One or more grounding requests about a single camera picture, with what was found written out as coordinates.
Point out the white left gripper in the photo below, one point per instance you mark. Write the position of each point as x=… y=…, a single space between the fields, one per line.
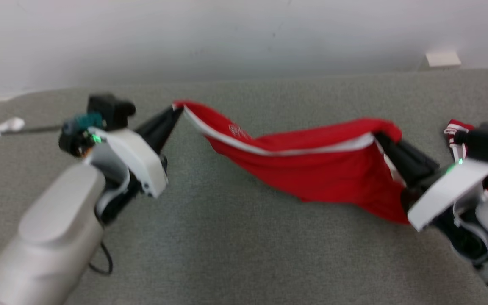
x=138 y=161

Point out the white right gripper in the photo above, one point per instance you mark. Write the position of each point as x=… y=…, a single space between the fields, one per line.
x=447 y=190

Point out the red garment with white band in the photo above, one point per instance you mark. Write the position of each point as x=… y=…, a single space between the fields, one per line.
x=333 y=173

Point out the white grey robot left arm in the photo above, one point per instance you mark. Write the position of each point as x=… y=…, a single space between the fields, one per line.
x=49 y=228

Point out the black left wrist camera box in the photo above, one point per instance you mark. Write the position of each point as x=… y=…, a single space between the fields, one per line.
x=110 y=111

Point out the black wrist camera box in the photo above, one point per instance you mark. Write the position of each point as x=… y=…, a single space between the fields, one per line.
x=110 y=111
x=483 y=142

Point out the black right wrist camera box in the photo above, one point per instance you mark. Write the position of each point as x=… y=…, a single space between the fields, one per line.
x=483 y=142

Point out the white wall box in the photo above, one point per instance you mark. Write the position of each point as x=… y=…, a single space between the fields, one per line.
x=443 y=59

